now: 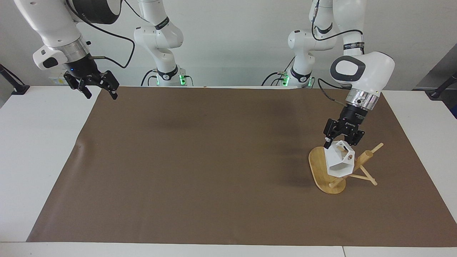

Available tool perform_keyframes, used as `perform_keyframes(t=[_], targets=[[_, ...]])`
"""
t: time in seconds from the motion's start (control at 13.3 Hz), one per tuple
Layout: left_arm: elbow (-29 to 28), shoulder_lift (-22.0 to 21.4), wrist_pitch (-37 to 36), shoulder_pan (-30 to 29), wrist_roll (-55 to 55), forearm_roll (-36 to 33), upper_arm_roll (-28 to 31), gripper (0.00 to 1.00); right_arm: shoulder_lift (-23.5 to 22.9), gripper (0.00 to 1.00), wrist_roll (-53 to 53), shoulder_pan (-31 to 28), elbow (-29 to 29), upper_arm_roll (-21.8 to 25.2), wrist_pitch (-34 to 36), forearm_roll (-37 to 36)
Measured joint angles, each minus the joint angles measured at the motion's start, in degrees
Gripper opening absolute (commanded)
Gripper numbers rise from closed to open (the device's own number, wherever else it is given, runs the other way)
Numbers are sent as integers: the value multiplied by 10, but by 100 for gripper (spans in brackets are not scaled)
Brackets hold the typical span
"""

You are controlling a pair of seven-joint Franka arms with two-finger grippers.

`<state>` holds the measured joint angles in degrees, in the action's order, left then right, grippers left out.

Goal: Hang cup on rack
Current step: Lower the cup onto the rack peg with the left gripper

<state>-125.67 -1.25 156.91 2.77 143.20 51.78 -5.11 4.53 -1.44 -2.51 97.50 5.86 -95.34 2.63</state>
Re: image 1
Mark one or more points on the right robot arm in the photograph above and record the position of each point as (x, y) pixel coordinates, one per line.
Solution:
(53, 25)

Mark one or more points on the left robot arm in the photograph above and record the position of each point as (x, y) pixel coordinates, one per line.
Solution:
(371, 67)

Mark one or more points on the wooden cup rack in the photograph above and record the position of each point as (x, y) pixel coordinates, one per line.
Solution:
(321, 171)

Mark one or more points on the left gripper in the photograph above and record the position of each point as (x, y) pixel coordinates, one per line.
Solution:
(351, 119)

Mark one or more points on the black stand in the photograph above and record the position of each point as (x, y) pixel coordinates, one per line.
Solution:
(16, 85)
(441, 89)

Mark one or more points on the white faceted cup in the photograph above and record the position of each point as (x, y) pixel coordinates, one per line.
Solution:
(334, 160)

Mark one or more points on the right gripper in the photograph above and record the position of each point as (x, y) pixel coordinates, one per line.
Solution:
(81, 65)

